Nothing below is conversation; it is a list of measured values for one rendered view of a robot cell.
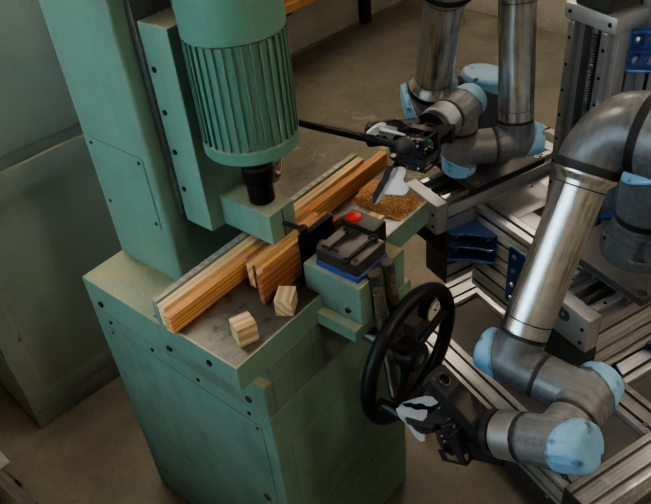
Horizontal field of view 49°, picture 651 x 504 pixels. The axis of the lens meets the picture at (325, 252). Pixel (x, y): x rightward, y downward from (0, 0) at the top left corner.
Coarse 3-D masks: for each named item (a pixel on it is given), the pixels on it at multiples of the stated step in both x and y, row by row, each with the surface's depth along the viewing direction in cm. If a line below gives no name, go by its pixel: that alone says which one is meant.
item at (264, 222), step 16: (224, 192) 143; (240, 192) 142; (224, 208) 143; (240, 208) 140; (256, 208) 137; (272, 208) 137; (288, 208) 138; (240, 224) 143; (256, 224) 139; (272, 224) 136; (272, 240) 138
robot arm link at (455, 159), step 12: (480, 132) 154; (492, 132) 154; (444, 144) 154; (456, 144) 151; (468, 144) 151; (480, 144) 153; (492, 144) 153; (444, 156) 155; (456, 156) 153; (468, 156) 153; (480, 156) 153; (492, 156) 154; (444, 168) 157; (456, 168) 155; (468, 168) 155
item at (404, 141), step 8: (304, 120) 141; (312, 128) 139; (320, 128) 138; (328, 128) 137; (336, 128) 136; (344, 136) 135; (352, 136) 133; (360, 136) 132; (368, 136) 131; (376, 136) 131; (384, 144) 129; (392, 144) 128; (400, 144) 125; (408, 144) 125; (400, 152) 126; (408, 152) 126
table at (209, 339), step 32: (416, 224) 157; (256, 288) 140; (192, 320) 134; (224, 320) 133; (256, 320) 133; (288, 320) 132; (320, 320) 138; (352, 320) 135; (192, 352) 132; (224, 352) 127; (256, 352) 127
